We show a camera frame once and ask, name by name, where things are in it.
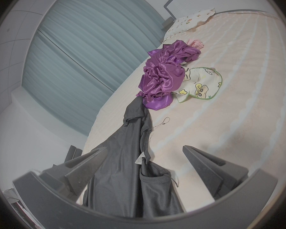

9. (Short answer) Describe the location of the white printed garment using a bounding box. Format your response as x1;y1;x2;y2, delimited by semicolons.
173;66;223;104

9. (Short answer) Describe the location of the white printed pillow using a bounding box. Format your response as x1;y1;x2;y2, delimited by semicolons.
163;7;216;41

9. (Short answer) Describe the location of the bed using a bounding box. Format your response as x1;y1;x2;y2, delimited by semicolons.
75;0;286;214

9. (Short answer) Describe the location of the purple satin garment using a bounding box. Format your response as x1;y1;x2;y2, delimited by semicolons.
136;40;202;111

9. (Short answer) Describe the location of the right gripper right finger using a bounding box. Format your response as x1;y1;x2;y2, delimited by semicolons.
182;145;249;197

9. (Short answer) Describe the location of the pink garment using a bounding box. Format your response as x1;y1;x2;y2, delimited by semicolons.
187;38;204;49

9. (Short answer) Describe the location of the grey bedside table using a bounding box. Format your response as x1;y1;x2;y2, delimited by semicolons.
161;18;176;32

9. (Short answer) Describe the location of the blue-green curtain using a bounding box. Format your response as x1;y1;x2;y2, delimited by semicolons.
21;31;115;136
38;0;166;92

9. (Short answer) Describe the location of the black T-shirt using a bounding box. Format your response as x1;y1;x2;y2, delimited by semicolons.
82;96;185;218

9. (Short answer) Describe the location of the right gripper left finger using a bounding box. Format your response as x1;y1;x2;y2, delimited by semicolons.
39;147;109;196

